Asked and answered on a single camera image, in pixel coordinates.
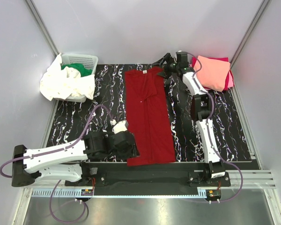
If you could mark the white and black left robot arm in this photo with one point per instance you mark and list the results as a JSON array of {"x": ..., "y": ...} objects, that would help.
[{"x": 33, "y": 165}]

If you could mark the corner aluminium post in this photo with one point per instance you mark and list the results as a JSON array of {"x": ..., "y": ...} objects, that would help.
[
  {"x": 41, "y": 25},
  {"x": 252, "y": 26}
]

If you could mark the left orange connector board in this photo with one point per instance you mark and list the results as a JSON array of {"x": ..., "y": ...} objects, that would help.
[{"x": 87, "y": 192}]

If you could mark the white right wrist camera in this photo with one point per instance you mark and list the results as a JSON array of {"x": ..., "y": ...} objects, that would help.
[{"x": 182, "y": 59}]

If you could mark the white plastic laundry basket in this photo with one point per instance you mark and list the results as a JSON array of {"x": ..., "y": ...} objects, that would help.
[{"x": 89, "y": 62}]

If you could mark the right orange connector board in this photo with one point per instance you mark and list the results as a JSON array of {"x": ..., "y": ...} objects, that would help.
[{"x": 215, "y": 193}]

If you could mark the folded crimson t shirt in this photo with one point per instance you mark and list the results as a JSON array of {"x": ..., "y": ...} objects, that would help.
[{"x": 193, "y": 60}]

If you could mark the green t shirt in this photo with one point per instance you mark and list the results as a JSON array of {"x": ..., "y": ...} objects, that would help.
[{"x": 79, "y": 67}]

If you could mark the orange connector board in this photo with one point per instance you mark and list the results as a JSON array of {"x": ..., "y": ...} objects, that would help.
[
  {"x": 87, "y": 192},
  {"x": 215, "y": 193}
]

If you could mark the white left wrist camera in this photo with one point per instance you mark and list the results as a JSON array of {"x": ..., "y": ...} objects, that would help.
[{"x": 120, "y": 126}]

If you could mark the left corner aluminium post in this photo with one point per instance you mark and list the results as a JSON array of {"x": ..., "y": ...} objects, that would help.
[{"x": 41, "y": 25}]

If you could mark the white t shirt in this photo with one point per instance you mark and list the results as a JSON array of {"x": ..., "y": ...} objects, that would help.
[{"x": 59, "y": 84}]

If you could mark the folded salmon t shirt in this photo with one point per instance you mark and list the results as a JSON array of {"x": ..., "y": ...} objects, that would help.
[{"x": 203, "y": 63}]

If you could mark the dark red t shirt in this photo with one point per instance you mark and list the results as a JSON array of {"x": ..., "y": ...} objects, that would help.
[{"x": 147, "y": 116}]

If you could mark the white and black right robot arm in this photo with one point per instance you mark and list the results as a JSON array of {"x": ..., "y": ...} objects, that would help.
[{"x": 202, "y": 110}]

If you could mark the folded pink t shirt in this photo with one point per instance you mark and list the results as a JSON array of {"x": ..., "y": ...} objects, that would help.
[{"x": 217, "y": 77}]

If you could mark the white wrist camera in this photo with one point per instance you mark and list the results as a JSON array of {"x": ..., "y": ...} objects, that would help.
[
  {"x": 182, "y": 59},
  {"x": 120, "y": 126}
]

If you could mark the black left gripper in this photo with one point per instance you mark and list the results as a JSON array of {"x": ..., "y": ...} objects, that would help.
[{"x": 130, "y": 145}]

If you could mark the right corner aluminium post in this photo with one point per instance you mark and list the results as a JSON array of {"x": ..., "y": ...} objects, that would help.
[{"x": 252, "y": 26}]

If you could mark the white slotted cable duct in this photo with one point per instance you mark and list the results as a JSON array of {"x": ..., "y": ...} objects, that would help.
[{"x": 100, "y": 192}]

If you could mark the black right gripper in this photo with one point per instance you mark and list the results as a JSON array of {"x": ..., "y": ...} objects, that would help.
[{"x": 168, "y": 66}]

